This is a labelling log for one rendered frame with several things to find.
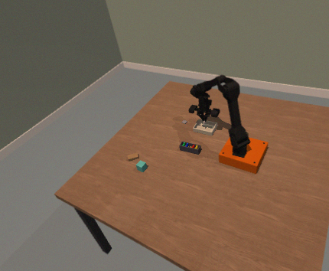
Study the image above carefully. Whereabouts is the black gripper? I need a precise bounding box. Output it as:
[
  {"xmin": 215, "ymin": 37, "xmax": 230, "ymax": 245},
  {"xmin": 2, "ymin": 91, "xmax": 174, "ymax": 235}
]
[{"xmin": 189, "ymin": 101, "xmax": 220, "ymax": 122}]

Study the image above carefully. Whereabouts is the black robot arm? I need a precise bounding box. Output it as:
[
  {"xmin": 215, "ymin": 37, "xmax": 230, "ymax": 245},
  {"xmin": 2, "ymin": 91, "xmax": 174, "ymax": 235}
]
[{"xmin": 190, "ymin": 74, "xmax": 251, "ymax": 158}]

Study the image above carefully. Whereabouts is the teal cube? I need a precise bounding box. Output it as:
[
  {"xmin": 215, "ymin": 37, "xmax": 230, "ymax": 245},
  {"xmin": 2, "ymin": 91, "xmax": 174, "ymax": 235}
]
[{"xmin": 136, "ymin": 160, "xmax": 147, "ymax": 172}]

